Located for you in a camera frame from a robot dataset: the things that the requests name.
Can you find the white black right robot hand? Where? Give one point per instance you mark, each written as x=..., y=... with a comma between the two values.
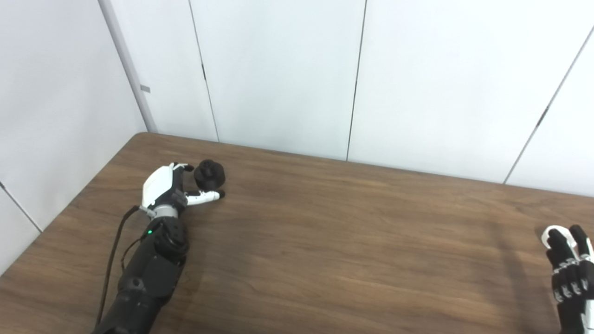
x=573, y=287

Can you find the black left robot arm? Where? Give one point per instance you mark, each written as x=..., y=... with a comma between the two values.
x=151, y=273

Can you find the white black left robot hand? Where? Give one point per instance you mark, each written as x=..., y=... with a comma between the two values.
x=158, y=185

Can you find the round black plastic part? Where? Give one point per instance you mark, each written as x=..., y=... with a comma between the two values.
x=211, y=176

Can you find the grey wall corner post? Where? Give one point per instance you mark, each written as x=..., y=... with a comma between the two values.
x=130, y=69

